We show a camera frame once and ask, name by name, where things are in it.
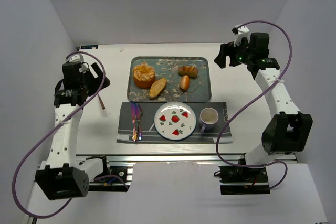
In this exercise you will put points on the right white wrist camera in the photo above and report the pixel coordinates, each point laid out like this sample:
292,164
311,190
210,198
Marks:
241,32

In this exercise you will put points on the white plate with strawberries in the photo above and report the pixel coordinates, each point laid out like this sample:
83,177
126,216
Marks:
175,121

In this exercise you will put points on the small brown cake slice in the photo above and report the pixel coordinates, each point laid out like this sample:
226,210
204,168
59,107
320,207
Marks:
190,71

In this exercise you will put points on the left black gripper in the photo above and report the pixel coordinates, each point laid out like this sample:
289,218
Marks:
91,78

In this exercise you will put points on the grey striped placemat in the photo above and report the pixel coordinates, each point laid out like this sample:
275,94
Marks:
151,136

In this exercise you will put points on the blue label sticker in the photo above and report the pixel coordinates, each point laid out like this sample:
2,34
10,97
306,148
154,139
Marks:
88,47

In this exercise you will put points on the lavender mug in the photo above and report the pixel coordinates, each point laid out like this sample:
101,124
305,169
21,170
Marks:
208,118

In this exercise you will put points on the orange glazed bread roll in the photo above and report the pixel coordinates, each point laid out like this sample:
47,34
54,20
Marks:
185,82

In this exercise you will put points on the aluminium rail frame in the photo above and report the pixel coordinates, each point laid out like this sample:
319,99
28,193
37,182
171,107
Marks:
128,161

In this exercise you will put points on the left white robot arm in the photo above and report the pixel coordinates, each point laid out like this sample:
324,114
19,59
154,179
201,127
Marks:
63,177

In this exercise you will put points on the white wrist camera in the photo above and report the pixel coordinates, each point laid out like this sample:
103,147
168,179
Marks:
76,58
241,32

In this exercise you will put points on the iridescent knife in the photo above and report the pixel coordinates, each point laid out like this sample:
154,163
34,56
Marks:
139,114

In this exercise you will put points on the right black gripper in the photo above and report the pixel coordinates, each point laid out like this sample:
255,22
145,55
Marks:
231,54

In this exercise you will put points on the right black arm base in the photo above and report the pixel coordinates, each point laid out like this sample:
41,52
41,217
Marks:
243,180

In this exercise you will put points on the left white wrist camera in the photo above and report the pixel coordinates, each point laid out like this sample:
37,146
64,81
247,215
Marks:
76,58

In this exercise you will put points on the long brown bread roll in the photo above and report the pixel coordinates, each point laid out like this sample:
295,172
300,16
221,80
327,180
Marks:
157,87

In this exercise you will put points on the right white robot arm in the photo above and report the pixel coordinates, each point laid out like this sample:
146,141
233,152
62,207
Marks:
289,128

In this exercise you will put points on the round orange brioche bread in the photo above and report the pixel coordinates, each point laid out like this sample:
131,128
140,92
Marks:
143,75

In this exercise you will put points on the floral blue-grey tray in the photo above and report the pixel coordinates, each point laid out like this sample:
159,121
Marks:
168,67

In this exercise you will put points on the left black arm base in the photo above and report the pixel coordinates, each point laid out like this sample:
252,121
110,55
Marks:
110,172

